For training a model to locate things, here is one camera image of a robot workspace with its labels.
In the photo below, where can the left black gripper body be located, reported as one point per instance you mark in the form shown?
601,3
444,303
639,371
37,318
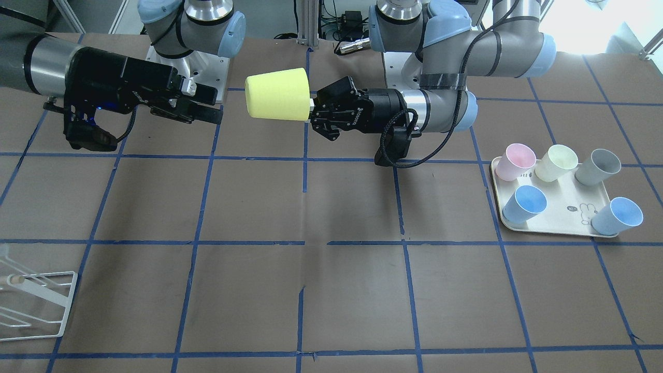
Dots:
382,108

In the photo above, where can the pink cup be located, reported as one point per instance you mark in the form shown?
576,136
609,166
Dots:
516,160

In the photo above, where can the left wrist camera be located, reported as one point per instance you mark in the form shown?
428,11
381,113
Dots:
396,144

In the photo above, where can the grey cup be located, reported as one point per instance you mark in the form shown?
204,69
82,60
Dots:
599,166

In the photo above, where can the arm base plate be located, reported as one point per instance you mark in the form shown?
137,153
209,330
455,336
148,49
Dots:
402,70
201,67

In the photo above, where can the beige cup tray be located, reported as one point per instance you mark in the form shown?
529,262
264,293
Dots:
570,205

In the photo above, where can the yellow ikea cup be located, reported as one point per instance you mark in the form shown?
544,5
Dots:
280,95

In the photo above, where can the light blue front cup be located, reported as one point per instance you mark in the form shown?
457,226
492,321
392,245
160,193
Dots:
618,216

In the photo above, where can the white wire cup rack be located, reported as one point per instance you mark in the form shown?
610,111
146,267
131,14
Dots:
34,305

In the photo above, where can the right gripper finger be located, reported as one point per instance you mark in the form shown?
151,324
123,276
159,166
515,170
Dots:
198,92
188,112

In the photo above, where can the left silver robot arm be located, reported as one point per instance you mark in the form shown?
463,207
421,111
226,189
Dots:
440,37

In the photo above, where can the cream cup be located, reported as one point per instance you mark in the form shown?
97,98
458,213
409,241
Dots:
557,161

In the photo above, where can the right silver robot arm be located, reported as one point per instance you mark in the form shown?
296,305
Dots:
37,62

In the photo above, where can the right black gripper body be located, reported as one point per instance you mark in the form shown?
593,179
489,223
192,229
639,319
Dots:
106,77

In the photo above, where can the blue rear cup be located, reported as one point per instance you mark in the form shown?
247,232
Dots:
525,203

